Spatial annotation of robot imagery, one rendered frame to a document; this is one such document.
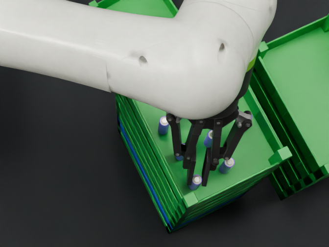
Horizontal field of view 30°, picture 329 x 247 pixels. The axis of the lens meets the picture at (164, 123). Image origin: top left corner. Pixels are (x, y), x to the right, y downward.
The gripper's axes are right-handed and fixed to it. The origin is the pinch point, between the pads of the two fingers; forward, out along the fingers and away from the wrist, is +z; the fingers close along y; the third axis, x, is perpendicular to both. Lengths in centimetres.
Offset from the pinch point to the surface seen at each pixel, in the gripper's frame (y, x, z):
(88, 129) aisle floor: 24, -41, 43
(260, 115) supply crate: -11.1, -12.3, 0.0
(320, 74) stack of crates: -27.9, -35.2, 10.7
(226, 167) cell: -5.0, -2.1, 2.3
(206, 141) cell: -1.6, -7.5, 2.6
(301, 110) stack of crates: -23.8, -27.5, 14.3
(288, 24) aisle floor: -28, -73, 29
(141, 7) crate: 13, -74, 28
